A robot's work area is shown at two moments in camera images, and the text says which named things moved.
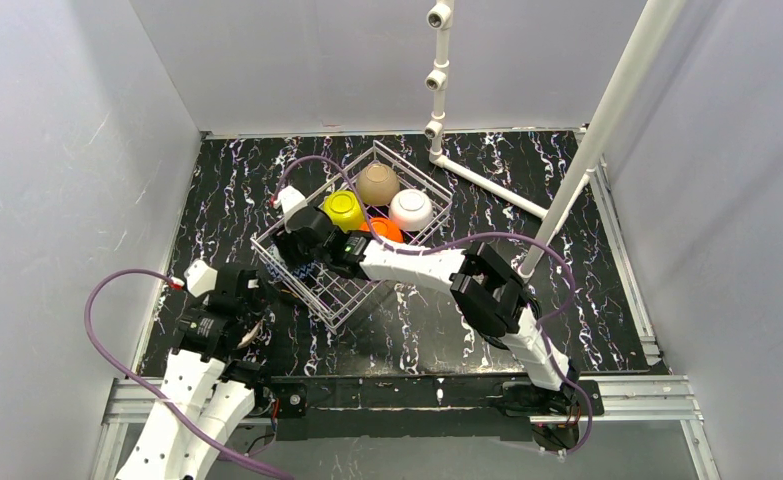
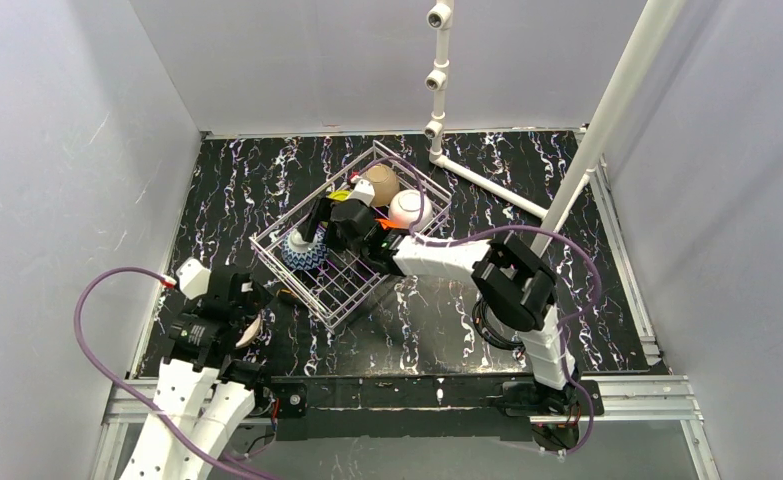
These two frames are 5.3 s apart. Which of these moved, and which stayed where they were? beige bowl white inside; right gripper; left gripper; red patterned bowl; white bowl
Moved: red patterned bowl; right gripper
Stayed: white bowl; beige bowl white inside; left gripper
